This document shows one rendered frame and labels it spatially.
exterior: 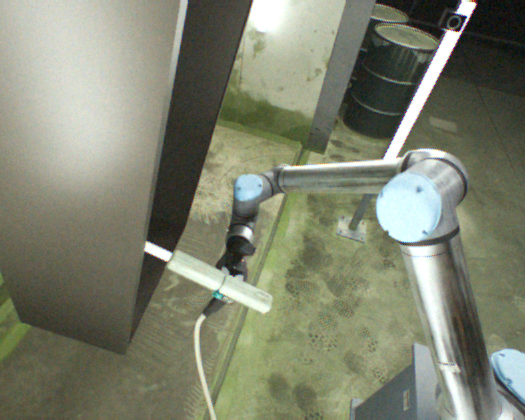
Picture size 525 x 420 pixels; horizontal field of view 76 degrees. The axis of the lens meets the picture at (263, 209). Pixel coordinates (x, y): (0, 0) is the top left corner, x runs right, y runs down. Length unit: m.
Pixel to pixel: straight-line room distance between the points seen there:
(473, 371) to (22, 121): 0.92
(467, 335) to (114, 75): 0.75
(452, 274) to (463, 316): 0.09
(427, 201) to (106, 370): 1.51
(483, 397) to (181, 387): 1.19
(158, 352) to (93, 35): 1.48
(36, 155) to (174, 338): 1.28
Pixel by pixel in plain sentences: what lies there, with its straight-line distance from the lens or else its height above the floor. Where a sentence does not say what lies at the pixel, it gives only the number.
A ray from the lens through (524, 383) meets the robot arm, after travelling 1.09.
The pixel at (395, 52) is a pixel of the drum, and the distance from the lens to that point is 3.16.
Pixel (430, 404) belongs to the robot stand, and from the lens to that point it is 1.25.
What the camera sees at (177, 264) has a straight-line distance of 0.90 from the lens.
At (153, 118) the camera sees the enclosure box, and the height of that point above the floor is 1.41.
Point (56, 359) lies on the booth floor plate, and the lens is 1.85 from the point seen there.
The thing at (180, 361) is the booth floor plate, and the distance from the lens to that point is 1.73.
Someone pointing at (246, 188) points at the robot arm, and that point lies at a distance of 1.04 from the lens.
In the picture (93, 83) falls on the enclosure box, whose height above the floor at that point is 1.44.
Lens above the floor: 1.67
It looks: 45 degrees down
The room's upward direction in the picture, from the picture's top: 12 degrees clockwise
